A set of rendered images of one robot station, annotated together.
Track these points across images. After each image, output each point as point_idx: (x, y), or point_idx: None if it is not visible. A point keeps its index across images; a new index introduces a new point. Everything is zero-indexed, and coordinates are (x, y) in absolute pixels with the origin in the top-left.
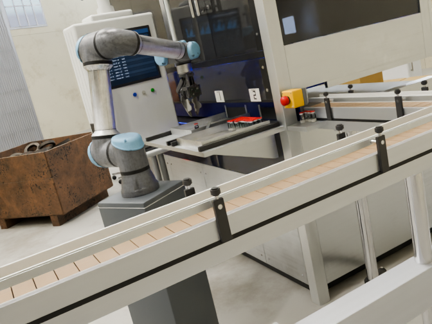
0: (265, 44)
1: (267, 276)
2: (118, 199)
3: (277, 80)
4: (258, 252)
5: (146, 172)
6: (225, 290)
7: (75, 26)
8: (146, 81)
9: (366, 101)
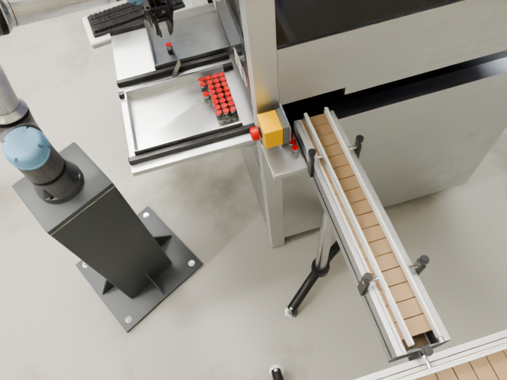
0: (245, 39)
1: (248, 176)
2: (32, 194)
3: (255, 95)
4: (244, 157)
5: (57, 182)
6: (204, 179)
7: None
8: None
9: (348, 215)
